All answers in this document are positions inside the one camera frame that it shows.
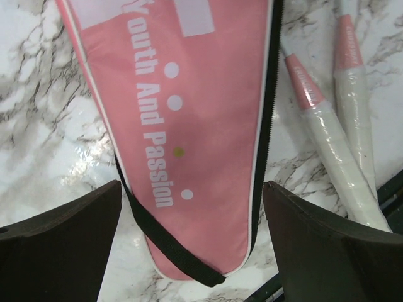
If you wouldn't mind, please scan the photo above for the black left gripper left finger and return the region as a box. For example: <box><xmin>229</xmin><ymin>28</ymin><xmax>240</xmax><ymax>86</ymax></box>
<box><xmin>1</xmin><ymin>181</ymin><xmax>122</xmax><ymax>301</ymax></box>

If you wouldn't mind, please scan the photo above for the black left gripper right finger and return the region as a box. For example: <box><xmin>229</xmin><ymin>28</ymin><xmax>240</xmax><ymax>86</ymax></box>
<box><xmin>263</xmin><ymin>181</ymin><xmax>402</xmax><ymax>301</ymax></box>

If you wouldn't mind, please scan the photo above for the pink badminton racket left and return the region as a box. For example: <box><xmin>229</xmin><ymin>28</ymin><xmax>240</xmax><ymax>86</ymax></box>
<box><xmin>280</xmin><ymin>35</ymin><xmax>392</xmax><ymax>232</ymax></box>

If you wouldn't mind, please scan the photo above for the pink badminton racket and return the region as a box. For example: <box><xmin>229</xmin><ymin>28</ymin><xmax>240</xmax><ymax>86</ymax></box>
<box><xmin>280</xmin><ymin>35</ymin><xmax>392</xmax><ymax>232</ymax></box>
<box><xmin>333</xmin><ymin>1</ymin><xmax>377</xmax><ymax>196</ymax></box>

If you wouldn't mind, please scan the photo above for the pink badminton racket right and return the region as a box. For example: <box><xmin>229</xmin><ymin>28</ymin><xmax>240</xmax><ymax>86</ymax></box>
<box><xmin>333</xmin><ymin>1</ymin><xmax>377</xmax><ymax>196</ymax></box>

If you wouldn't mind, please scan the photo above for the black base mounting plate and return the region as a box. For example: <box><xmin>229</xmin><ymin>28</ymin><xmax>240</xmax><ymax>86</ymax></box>
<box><xmin>378</xmin><ymin>179</ymin><xmax>402</xmax><ymax>235</ymax></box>

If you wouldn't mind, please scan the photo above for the pink racket bag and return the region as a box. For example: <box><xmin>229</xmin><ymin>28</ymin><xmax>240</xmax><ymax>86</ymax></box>
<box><xmin>57</xmin><ymin>1</ymin><xmax>283</xmax><ymax>287</ymax></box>

